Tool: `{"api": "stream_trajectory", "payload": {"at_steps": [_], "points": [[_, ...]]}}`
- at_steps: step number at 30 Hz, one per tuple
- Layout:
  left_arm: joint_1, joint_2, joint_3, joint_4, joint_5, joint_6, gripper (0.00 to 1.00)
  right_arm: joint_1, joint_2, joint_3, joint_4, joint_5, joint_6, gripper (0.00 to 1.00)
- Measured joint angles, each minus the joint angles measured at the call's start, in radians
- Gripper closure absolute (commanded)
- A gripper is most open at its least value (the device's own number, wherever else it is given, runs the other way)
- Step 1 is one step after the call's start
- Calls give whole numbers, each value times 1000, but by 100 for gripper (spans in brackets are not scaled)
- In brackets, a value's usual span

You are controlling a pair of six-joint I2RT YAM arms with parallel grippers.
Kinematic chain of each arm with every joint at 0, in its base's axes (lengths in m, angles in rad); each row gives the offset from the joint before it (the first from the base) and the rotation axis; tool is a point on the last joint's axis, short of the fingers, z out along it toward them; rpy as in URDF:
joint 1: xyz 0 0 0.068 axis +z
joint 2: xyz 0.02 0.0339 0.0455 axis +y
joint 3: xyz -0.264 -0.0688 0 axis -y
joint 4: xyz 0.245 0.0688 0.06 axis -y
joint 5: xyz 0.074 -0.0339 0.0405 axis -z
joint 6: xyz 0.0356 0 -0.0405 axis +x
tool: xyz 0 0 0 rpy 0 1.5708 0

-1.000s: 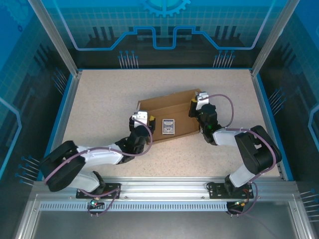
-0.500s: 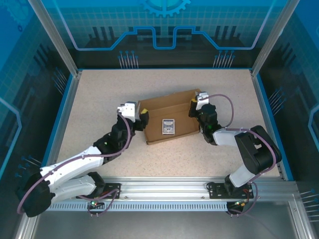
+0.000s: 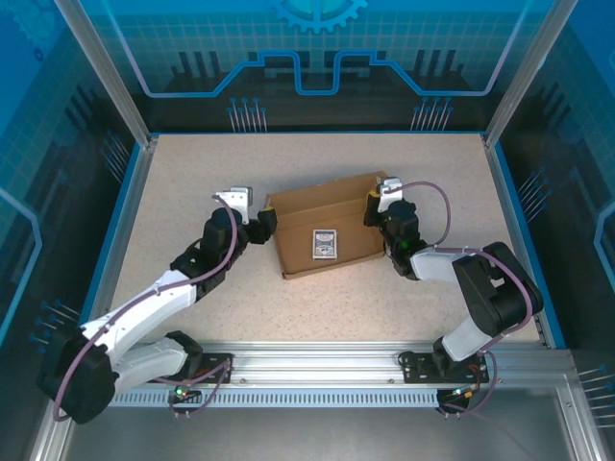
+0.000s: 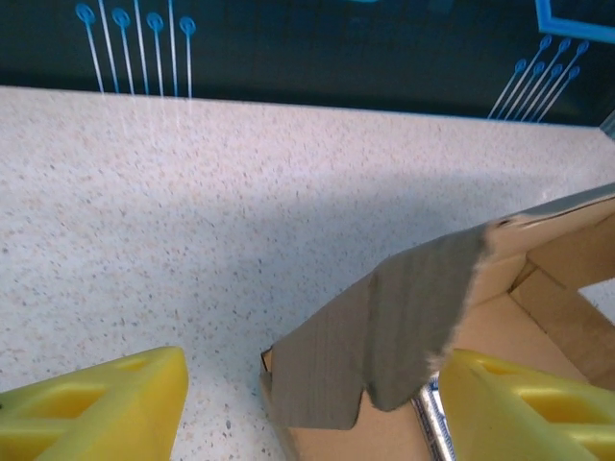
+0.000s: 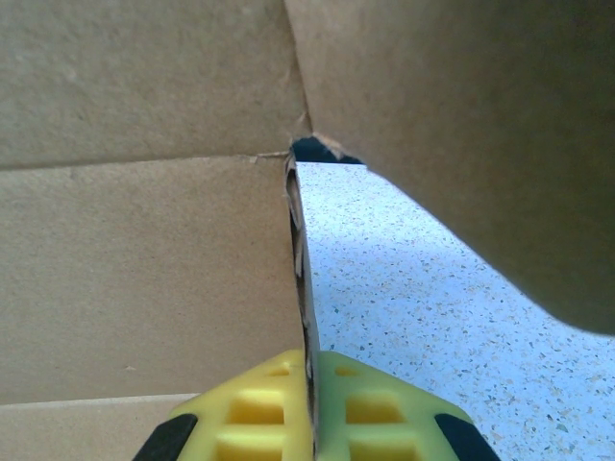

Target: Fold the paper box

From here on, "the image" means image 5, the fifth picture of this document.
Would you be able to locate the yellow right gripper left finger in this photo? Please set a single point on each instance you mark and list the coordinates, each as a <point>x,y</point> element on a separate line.
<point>250,422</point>

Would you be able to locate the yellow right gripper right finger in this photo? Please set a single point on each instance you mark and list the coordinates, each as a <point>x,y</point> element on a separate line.
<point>384,422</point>

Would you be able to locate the brown cardboard paper box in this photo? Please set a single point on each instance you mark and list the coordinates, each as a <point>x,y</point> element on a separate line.
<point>144,240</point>

